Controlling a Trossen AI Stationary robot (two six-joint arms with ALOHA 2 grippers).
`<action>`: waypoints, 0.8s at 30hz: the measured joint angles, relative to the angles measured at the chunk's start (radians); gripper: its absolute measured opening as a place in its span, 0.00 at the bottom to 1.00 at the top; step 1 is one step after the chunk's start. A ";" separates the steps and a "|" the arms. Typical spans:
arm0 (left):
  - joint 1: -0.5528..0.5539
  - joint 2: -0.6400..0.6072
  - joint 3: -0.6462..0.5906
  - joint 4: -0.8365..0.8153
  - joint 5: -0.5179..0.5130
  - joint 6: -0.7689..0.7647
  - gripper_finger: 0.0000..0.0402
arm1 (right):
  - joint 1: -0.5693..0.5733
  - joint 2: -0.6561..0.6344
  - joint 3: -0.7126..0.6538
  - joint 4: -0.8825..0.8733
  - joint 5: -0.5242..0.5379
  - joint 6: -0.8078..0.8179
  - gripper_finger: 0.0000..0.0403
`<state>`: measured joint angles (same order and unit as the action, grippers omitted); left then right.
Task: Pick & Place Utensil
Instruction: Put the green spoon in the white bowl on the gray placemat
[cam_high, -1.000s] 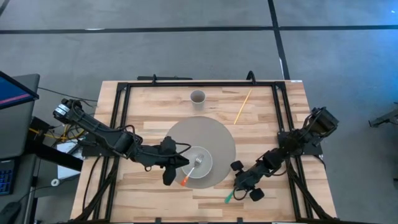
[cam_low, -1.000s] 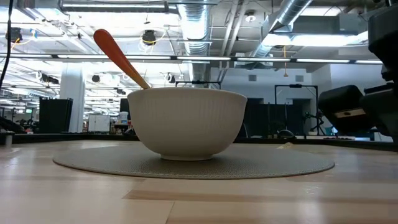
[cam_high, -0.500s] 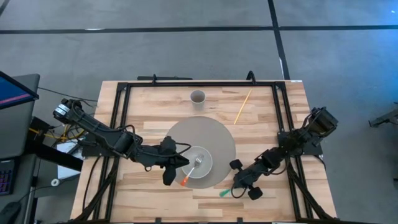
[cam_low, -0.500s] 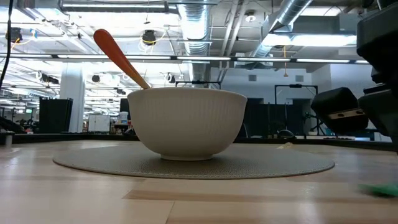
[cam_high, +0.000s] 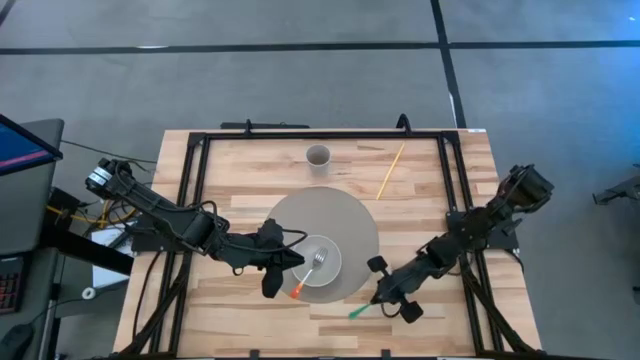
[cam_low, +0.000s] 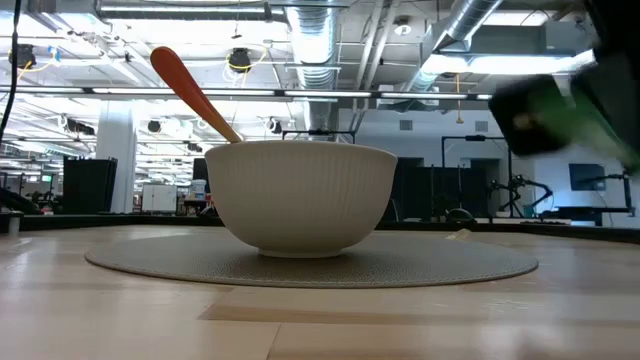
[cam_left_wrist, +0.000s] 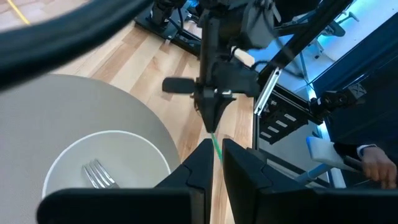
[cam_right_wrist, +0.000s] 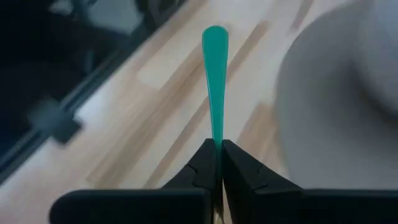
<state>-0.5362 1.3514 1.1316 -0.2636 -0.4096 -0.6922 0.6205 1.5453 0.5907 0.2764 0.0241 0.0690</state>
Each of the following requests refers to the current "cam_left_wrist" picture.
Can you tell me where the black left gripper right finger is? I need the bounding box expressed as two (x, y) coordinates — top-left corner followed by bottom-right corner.
(221, 138), (398, 224)

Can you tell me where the person's hand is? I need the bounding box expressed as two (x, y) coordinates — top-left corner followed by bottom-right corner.
(361, 146), (398, 190)

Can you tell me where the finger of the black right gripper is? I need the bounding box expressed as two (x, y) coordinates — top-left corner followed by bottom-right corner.
(162, 77), (196, 95)
(194, 88), (238, 134)

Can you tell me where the yellow cable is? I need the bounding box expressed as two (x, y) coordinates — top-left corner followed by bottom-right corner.
(6, 0), (32, 26)

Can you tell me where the silver metal fork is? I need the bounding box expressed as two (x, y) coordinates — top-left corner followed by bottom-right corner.
(81, 159), (121, 190)

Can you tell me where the person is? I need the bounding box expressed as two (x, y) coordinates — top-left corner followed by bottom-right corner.
(309, 14), (398, 159)

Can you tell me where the round grey mat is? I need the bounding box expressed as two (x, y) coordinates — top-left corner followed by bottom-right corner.
(0, 73), (182, 224)

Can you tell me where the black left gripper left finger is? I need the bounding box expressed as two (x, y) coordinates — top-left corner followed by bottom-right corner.
(36, 138), (215, 224)

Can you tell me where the black box with white labels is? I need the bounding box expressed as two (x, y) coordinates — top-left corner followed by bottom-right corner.
(257, 89), (325, 146)

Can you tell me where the thick black cable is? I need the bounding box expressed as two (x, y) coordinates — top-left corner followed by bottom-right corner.
(0, 0), (154, 91)

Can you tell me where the white paper cup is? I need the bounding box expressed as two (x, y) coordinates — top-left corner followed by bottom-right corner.
(41, 129), (172, 200)

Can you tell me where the white and blue chair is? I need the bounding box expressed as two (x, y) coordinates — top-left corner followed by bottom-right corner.
(294, 136), (364, 189)

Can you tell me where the green plastic utensil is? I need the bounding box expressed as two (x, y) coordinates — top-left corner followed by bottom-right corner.
(210, 131), (224, 164)

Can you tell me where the aluminium frame post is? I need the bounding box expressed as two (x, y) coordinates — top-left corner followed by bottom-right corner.
(253, 66), (283, 116)

